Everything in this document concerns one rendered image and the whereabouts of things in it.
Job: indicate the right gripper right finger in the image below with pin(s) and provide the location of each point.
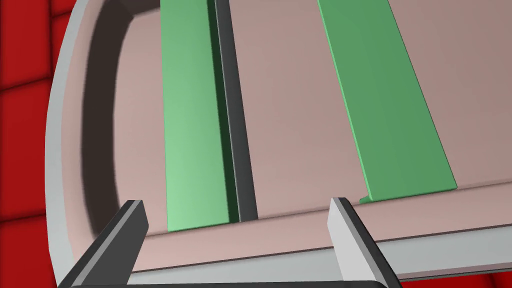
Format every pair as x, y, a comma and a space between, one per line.
352, 248

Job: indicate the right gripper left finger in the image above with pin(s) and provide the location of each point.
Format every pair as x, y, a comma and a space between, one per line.
116, 248

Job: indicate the pink cupboard with grey rim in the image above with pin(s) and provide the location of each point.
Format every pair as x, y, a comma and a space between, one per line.
280, 244

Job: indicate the pink cupboard door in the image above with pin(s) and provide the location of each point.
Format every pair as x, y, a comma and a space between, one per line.
292, 120
138, 120

